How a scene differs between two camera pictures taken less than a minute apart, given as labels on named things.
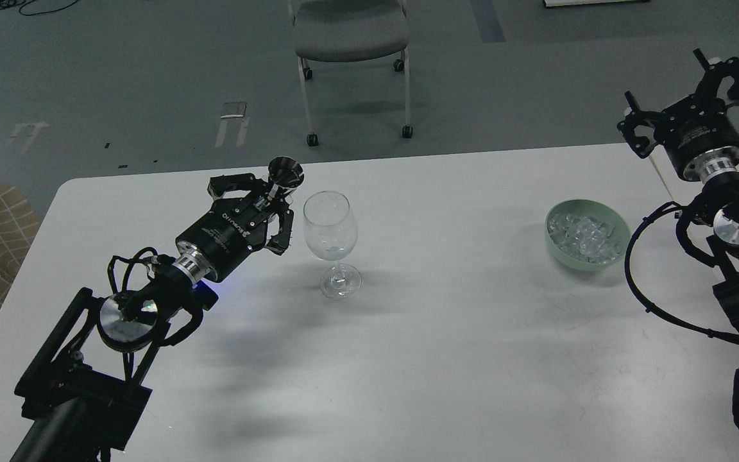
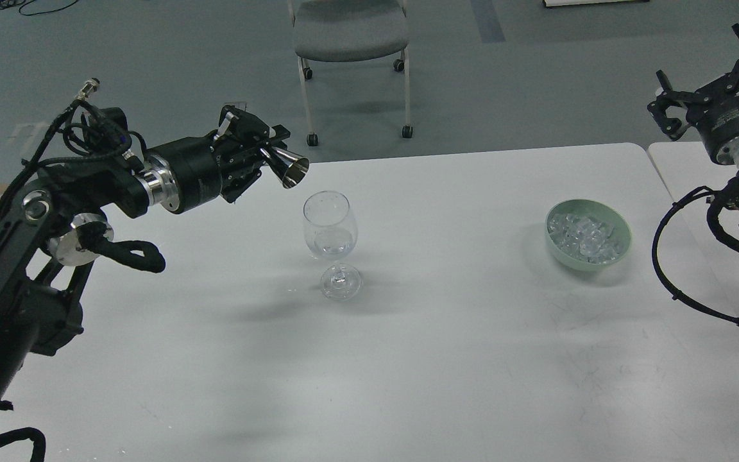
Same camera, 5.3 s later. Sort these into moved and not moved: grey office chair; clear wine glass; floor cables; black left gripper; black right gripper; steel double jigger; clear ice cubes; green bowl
Moved: black left gripper; steel double jigger; black right gripper
Not moved: clear wine glass; clear ice cubes; green bowl; grey office chair; floor cables
